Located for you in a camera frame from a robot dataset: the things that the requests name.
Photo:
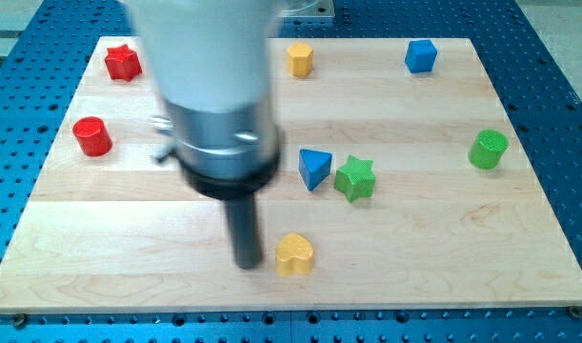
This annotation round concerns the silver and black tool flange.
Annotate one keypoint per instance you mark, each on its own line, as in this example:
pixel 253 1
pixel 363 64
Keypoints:
pixel 222 154

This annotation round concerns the red star block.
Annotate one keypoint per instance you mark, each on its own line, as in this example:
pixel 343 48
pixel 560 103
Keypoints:
pixel 122 63

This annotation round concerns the light wooden board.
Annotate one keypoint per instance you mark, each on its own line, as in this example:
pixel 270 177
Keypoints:
pixel 119 233

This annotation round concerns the yellow hexagon block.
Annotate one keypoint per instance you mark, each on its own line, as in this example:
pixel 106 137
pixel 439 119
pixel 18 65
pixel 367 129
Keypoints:
pixel 299 59

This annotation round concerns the blue triangle block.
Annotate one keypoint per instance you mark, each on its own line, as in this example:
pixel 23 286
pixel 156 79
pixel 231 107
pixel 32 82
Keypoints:
pixel 314 167

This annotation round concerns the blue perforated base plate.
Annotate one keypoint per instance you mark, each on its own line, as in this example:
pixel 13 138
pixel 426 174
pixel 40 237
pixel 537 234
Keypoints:
pixel 42 73

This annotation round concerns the blue cube block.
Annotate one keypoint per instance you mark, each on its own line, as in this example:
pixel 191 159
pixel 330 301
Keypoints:
pixel 420 56

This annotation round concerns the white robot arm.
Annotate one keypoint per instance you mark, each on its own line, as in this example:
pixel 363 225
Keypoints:
pixel 210 61

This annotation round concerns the green cylinder block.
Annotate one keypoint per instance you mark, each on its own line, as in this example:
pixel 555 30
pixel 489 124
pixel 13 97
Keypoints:
pixel 487 149

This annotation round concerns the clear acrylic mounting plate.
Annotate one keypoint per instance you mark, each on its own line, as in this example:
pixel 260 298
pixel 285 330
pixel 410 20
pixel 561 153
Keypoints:
pixel 308 9

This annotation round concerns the red cylinder block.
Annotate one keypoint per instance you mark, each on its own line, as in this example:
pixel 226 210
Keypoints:
pixel 92 136

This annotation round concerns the green star block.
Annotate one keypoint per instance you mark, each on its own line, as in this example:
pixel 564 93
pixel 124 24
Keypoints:
pixel 355 179

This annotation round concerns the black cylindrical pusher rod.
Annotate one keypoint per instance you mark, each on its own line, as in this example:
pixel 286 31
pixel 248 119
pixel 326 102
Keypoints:
pixel 244 232

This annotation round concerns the yellow heart block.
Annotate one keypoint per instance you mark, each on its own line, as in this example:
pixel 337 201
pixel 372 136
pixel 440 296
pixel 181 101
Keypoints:
pixel 294 254

